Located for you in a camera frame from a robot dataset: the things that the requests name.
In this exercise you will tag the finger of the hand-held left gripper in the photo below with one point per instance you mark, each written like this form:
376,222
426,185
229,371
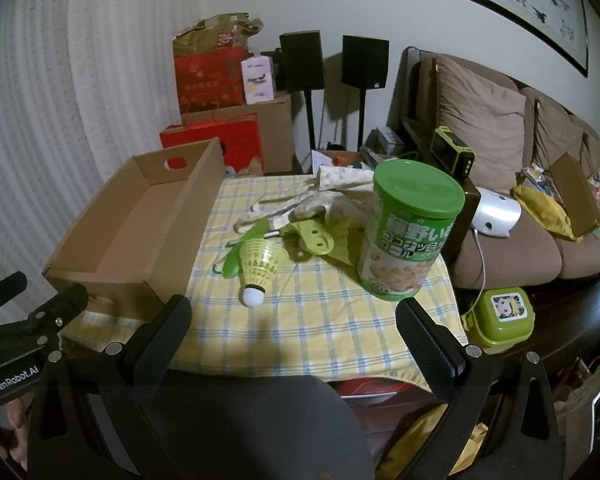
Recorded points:
2,291
55,311

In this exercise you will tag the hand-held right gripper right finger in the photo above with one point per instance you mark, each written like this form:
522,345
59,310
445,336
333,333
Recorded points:
422,332

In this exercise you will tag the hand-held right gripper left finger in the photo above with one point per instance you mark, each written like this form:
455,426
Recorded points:
160,345

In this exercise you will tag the green snack can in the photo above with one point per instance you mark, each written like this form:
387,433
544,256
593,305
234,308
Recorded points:
410,230

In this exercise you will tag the yellow shuttlecock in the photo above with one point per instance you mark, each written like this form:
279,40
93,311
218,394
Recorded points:
261,265

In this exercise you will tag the green squeegee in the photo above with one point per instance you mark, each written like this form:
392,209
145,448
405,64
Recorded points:
315,237

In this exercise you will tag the printed cloth bag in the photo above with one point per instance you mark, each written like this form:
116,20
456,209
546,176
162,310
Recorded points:
325,200

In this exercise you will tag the person's left hand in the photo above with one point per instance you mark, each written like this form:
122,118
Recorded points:
16,420

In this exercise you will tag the green lunch box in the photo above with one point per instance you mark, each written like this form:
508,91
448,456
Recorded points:
500,320

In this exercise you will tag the yellow plastic bag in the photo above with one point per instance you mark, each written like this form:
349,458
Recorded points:
430,440

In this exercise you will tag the brown sofa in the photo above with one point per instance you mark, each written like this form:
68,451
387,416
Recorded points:
505,255

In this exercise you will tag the yellow checked tablecloth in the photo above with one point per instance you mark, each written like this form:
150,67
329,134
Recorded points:
305,330

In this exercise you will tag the dark coffee table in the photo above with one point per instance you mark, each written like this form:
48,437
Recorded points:
580,310

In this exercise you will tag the yellow cloth bag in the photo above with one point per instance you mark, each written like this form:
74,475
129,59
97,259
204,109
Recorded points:
545,210

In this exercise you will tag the green portable radio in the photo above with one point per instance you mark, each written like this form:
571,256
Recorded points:
452,152

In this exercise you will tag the small open cardboard box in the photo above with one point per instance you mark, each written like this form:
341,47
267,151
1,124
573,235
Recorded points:
340,156

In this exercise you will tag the grey box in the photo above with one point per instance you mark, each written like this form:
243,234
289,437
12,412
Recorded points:
385,139

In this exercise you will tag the flat cardboard piece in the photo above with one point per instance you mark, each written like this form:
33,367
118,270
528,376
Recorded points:
575,190

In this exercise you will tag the red gift bag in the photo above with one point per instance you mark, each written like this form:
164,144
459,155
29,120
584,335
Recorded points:
240,140
205,80

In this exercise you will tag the large brown cushion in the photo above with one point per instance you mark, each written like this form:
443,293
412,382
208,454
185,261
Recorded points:
480,115

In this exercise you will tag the black speaker stand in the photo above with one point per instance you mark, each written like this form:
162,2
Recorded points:
310,120
363,115

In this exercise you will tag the large cardboard box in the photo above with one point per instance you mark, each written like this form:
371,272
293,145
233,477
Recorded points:
275,130

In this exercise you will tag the white pink carton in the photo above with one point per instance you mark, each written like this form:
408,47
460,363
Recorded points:
257,80

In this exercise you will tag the brown paper bag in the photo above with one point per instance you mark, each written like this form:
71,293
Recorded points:
205,35

